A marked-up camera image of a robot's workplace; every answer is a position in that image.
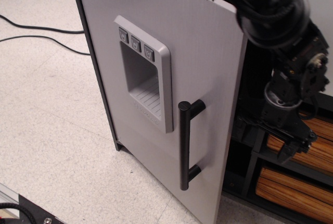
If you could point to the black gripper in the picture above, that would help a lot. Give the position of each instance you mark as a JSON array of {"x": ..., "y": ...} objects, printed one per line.
[{"x": 285, "y": 124}]

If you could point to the lower woven orange basket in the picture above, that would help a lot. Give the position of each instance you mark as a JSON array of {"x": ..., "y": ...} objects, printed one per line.
[{"x": 295, "y": 194}]

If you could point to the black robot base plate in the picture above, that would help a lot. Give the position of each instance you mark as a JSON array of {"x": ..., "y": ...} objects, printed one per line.
[{"x": 37, "y": 212}]

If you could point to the woven orange basket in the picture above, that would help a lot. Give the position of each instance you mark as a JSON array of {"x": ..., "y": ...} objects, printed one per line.
[
  {"x": 295, "y": 194},
  {"x": 319, "y": 156}
]

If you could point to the upper woven orange basket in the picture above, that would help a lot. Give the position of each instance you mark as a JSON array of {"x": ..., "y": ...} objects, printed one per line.
[{"x": 319, "y": 156}]

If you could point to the black bar door handle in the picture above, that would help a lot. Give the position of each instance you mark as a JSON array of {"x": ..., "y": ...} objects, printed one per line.
[{"x": 187, "y": 112}]

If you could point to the aluminium frame rail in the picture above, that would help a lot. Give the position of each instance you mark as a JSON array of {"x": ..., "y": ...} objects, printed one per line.
[{"x": 9, "y": 196}]

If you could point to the grey water dispenser panel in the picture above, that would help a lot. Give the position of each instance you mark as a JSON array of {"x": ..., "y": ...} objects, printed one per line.
[{"x": 147, "y": 68}]

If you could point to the white cabinet door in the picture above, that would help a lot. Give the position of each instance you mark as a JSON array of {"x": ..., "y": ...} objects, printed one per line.
[{"x": 321, "y": 15}]

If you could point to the dark grey fridge cabinet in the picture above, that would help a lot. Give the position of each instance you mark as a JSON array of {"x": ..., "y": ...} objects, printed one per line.
[{"x": 245, "y": 160}]

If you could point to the grey toy fridge door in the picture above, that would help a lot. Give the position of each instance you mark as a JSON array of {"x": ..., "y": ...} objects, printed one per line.
[{"x": 207, "y": 51}]

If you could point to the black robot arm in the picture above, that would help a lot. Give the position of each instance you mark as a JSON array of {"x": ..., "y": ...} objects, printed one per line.
[{"x": 299, "y": 53}]

